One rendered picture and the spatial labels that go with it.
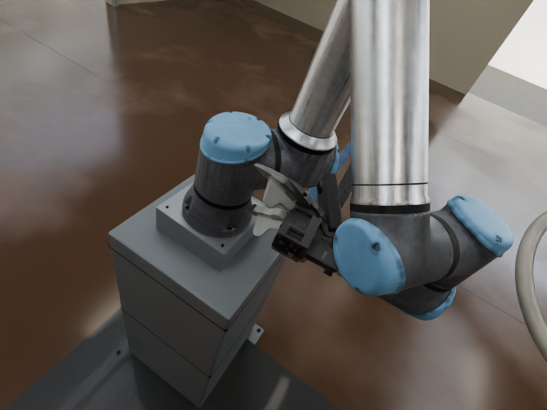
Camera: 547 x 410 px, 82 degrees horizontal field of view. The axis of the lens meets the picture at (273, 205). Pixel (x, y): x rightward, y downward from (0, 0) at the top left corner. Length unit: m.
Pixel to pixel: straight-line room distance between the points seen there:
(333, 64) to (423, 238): 0.40
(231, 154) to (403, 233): 0.41
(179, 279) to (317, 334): 1.13
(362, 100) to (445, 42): 6.13
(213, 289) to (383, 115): 0.60
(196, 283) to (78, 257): 1.20
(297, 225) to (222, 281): 0.37
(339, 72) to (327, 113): 0.09
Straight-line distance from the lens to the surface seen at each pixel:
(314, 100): 0.69
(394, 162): 0.36
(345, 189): 1.81
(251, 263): 0.88
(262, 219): 0.60
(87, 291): 1.84
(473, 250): 0.46
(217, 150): 0.67
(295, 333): 1.78
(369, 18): 0.40
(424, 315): 0.57
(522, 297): 0.81
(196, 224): 0.80
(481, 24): 6.45
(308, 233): 0.50
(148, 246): 0.89
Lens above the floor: 1.56
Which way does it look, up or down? 43 degrees down
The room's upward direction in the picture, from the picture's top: 20 degrees clockwise
